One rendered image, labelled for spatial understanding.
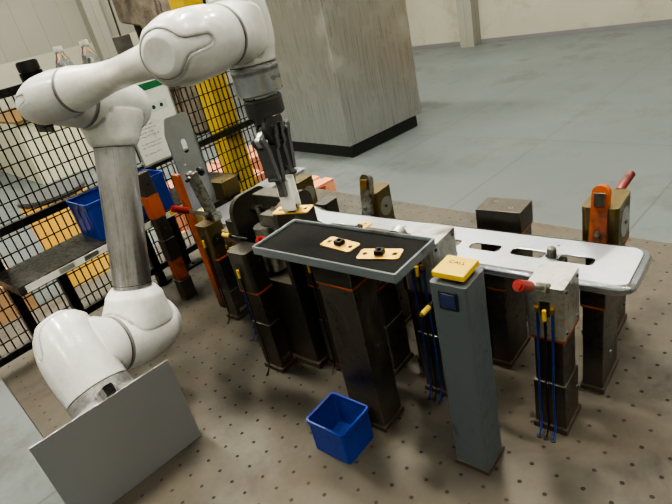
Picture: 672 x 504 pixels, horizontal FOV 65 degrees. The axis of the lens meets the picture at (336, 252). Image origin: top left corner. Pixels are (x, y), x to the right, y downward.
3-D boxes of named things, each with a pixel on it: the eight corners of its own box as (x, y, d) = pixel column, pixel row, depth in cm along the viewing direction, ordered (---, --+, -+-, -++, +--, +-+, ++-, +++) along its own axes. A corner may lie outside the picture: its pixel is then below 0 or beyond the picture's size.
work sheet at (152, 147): (190, 148, 220) (163, 72, 206) (144, 168, 205) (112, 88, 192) (187, 148, 221) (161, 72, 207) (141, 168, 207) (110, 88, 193)
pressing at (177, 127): (217, 199, 199) (187, 110, 184) (193, 212, 192) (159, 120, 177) (216, 199, 200) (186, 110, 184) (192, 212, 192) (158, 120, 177)
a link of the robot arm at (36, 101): (43, 56, 112) (97, 64, 124) (-6, 76, 121) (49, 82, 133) (57, 118, 114) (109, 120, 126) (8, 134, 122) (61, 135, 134)
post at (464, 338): (504, 449, 110) (486, 267, 90) (489, 476, 105) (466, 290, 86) (471, 436, 115) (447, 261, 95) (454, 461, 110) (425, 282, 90)
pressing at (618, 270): (658, 245, 112) (659, 239, 111) (631, 302, 98) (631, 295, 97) (237, 198, 199) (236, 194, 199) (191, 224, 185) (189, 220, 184)
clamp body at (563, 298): (581, 409, 115) (580, 266, 99) (563, 448, 108) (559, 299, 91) (547, 399, 120) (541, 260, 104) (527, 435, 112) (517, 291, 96)
